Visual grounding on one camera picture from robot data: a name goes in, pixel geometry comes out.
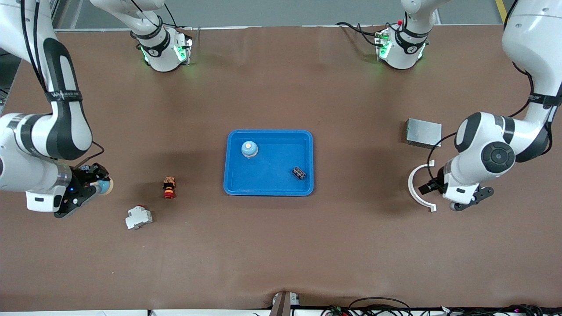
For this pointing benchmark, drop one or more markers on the red mushroom emergency button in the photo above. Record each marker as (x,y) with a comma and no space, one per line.
(85,168)

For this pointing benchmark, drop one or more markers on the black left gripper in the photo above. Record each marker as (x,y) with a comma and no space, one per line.
(433,185)

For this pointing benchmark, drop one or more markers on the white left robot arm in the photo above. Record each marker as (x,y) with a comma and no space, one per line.
(496,153)

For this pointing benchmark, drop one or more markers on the blue dome bell tan base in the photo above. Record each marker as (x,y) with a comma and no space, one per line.
(106,186)
(249,150)

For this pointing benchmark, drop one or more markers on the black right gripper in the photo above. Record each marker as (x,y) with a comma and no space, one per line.
(82,179)

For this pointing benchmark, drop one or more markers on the orange red push button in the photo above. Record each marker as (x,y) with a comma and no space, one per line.
(169,186)

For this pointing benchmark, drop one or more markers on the metal table edge bracket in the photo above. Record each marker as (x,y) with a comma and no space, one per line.
(283,305)

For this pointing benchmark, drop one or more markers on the grey perforated metal box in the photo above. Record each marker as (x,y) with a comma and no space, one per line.
(423,133)

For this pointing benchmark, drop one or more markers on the blue plastic tray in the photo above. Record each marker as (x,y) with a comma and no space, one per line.
(272,184)

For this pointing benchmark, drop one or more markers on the white curved plastic bracket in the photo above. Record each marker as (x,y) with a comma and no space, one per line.
(410,184)

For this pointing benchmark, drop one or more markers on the white circuit breaker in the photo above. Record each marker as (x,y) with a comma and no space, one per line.
(138,218)

